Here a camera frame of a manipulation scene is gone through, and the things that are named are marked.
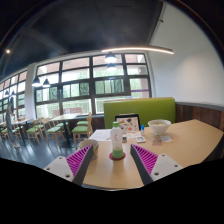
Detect group of black pendant lamps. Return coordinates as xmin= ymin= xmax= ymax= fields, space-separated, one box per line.
xmin=31 ymin=51 xmax=118 ymax=89

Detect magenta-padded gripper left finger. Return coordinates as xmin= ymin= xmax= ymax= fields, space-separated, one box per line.
xmin=43 ymin=143 xmax=95 ymax=187

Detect long linear ceiling light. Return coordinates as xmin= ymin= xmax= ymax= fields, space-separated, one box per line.
xmin=101 ymin=45 xmax=175 ymax=56

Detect large dark-framed grid window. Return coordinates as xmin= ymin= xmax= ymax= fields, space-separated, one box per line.
xmin=0 ymin=53 xmax=153 ymax=123

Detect green upholstered bench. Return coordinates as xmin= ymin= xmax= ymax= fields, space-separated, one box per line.
xmin=103 ymin=96 xmax=177 ymax=130

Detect light wooden dining table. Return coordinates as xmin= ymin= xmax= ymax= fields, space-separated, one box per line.
xmin=49 ymin=113 xmax=82 ymax=148

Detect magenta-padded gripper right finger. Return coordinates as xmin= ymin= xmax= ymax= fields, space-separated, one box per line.
xmin=129 ymin=143 xmax=184 ymax=187

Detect flat round red coaster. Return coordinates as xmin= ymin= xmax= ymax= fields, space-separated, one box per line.
xmin=108 ymin=151 xmax=127 ymax=162

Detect white ceramic bowl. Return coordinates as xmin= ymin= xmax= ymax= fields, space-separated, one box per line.
xmin=147 ymin=119 xmax=172 ymax=136

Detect white green-capped drink bottle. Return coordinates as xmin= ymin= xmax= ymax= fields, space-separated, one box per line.
xmin=109 ymin=120 xmax=125 ymax=160

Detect group of green-seated wooden chairs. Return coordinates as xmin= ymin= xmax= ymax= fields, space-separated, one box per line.
xmin=0 ymin=114 xmax=94 ymax=148

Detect white sachet packet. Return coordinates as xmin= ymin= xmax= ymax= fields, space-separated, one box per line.
xmin=159 ymin=134 xmax=174 ymax=144

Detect small white flat device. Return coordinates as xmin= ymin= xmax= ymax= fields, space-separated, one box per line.
xmin=135 ymin=135 xmax=147 ymax=144

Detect person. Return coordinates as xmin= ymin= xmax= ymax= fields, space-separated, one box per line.
xmin=4 ymin=96 xmax=21 ymax=150

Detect brown sachet packet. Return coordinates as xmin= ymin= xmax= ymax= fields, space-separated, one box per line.
xmin=152 ymin=134 xmax=163 ymax=147

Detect colourful sticker sheet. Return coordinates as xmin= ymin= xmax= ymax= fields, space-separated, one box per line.
xmin=126 ymin=131 xmax=142 ymax=139

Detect white paper document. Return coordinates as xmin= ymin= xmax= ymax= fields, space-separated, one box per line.
xmin=88 ymin=128 xmax=113 ymax=142

